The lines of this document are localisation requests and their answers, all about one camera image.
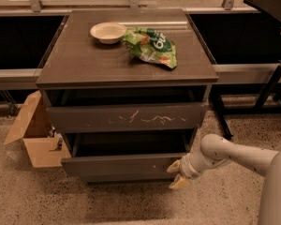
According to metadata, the grey drawer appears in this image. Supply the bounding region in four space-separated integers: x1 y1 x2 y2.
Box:
61 129 194 183

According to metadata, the scratched upper drawer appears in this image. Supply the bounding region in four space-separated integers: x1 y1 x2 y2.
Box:
47 102 208 133

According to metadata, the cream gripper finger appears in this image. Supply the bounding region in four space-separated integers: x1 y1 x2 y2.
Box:
169 174 189 190
167 159 181 173

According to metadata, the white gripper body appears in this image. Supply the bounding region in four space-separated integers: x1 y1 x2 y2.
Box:
180 153 203 179

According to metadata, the dark grey drawer cabinet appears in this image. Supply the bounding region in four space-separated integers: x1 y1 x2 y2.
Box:
36 8 219 184

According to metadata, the open cardboard box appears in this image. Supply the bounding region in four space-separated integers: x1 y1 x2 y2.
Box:
5 91 71 168

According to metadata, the metal window railing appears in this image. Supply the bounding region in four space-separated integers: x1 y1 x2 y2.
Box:
0 0 278 90

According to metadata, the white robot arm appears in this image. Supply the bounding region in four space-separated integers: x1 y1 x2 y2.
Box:
167 134 281 225

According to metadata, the green chip bag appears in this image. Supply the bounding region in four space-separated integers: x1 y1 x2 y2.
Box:
122 27 177 69

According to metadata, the white bowl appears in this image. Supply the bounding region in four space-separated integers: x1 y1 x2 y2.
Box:
90 22 126 44

